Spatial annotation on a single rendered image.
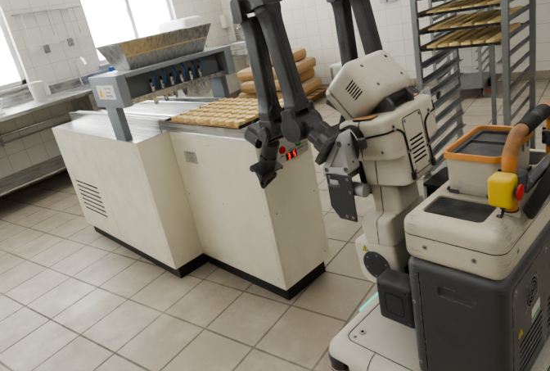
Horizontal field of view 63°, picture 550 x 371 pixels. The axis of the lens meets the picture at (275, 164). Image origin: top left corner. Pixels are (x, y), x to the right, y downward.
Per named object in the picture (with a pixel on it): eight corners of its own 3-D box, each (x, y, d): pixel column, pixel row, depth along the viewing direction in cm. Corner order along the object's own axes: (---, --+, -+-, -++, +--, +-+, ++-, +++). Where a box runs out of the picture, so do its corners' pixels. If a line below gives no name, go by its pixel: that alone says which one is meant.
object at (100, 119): (71, 121, 326) (68, 111, 323) (72, 121, 326) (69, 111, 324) (161, 133, 234) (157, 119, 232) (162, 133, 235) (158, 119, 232)
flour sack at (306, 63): (295, 78, 569) (292, 66, 563) (267, 80, 591) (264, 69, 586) (318, 65, 625) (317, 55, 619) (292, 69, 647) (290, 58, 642)
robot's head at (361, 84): (417, 79, 136) (385, 43, 139) (379, 97, 123) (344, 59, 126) (390, 108, 146) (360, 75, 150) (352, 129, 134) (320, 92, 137)
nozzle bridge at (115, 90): (107, 138, 249) (87, 77, 237) (210, 101, 293) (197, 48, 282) (135, 143, 225) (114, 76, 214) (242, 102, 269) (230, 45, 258)
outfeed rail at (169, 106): (114, 107, 347) (111, 99, 344) (118, 106, 349) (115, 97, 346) (307, 119, 203) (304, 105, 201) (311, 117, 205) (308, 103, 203)
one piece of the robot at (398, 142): (478, 258, 154) (442, 85, 140) (422, 323, 131) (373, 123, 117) (411, 248, 174) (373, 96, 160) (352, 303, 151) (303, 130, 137)
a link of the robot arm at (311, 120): (315, 130, 125) (327, 124, 128) (290, 108, 129) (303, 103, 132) (304, 153, 131) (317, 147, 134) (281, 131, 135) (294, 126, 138)
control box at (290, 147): (268, 168, 195) (261, 137, 191) (304, 148, 210) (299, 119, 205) (273, 169, 193) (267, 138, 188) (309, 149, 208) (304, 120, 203)
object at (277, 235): (205, 265, 266) (163, 120, 235) (248, 238, 287) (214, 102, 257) (290, 306, 215) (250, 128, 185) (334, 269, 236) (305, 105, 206)
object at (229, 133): (78, 119, 329) (75, 110, 327) (82, 118, 331) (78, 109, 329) (260, 141, 185) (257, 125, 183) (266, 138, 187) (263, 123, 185)
